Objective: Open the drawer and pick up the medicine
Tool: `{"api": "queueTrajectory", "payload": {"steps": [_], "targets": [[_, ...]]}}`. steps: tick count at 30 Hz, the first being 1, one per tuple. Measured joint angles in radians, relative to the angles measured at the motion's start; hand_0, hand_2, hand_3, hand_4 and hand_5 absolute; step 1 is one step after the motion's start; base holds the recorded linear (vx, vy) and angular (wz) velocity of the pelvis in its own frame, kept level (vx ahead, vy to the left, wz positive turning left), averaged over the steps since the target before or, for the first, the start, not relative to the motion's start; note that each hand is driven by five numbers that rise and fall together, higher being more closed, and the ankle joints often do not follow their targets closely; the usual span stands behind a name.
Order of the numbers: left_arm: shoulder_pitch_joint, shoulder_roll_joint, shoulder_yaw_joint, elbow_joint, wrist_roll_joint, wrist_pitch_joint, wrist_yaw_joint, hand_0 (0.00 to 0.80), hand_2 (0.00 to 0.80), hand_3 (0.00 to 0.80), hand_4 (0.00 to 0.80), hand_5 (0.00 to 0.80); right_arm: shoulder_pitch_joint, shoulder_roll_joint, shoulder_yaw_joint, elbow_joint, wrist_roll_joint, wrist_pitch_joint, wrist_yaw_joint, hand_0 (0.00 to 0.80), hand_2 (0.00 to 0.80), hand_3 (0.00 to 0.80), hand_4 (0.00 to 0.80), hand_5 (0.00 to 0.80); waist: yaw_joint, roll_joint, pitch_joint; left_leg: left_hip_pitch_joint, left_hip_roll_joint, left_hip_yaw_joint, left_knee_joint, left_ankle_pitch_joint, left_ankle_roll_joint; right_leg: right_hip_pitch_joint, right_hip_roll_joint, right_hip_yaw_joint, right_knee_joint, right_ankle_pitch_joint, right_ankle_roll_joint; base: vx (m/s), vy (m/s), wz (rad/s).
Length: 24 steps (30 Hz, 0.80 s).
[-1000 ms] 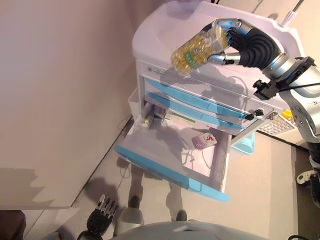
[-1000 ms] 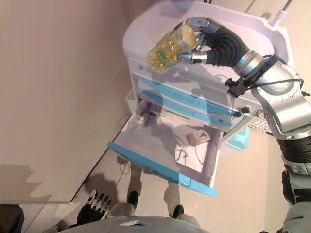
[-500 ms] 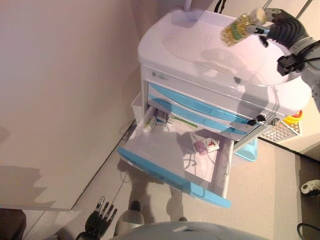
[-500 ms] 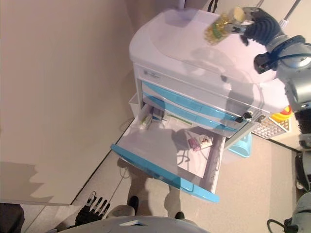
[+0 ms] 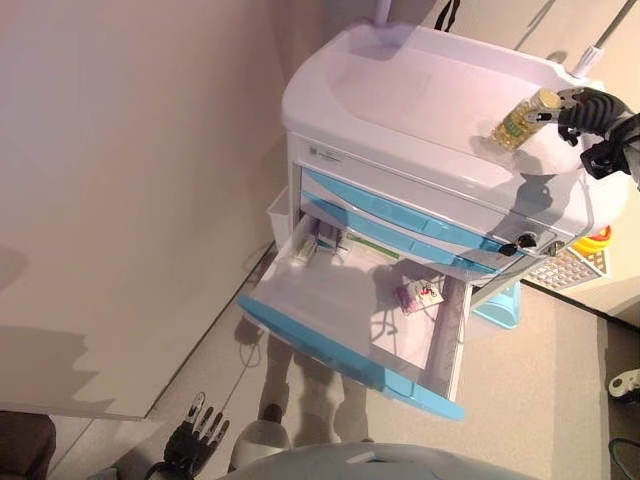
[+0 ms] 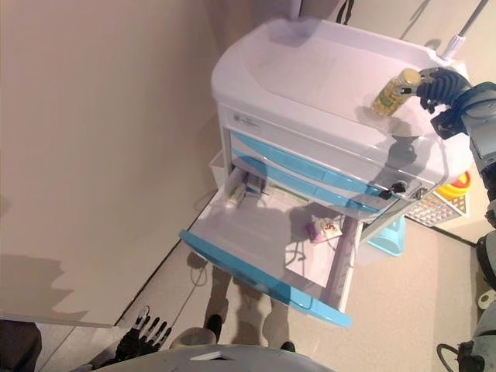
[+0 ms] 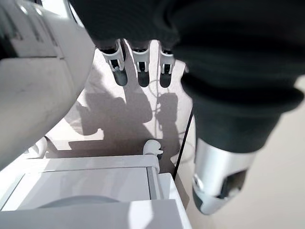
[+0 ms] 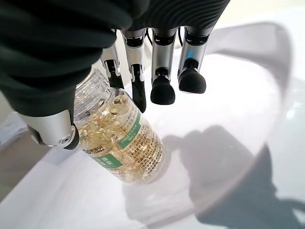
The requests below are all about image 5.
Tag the left silver robot leg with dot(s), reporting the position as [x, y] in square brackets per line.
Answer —
[262, 440]

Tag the bed caster wheel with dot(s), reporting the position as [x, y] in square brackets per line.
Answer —
[625, 384]

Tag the yellow sharps container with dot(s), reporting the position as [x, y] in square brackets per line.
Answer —
[595, 242]

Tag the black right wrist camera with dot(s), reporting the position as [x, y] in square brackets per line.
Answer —
[597, 160]

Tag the person's leg brown trousers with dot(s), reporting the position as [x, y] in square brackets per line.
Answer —
[25, 450]

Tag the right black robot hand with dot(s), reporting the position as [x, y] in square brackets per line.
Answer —
[592, 112]

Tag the blue-lidded trash bin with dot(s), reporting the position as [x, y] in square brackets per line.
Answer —
[500, 305]

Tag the white medical cart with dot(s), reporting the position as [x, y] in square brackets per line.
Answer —
[400, 100]

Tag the clear capsule bottle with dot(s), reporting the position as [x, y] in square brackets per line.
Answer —
[520, 125]

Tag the metal IV pole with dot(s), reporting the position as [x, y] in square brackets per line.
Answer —
[595, 45]

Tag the small green-white medicine box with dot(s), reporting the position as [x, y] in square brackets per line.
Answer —
[306, 246]

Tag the black cart keys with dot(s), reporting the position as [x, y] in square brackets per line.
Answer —
[517, 245]

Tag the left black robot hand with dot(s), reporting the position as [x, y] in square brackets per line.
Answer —
[187, 445]

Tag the white side bin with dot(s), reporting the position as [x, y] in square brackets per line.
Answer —
[280, 215]

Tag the pink medicine box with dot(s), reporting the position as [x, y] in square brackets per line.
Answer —
[420, 297]

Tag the grey robot torso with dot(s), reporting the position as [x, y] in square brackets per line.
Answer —
[375, 462]

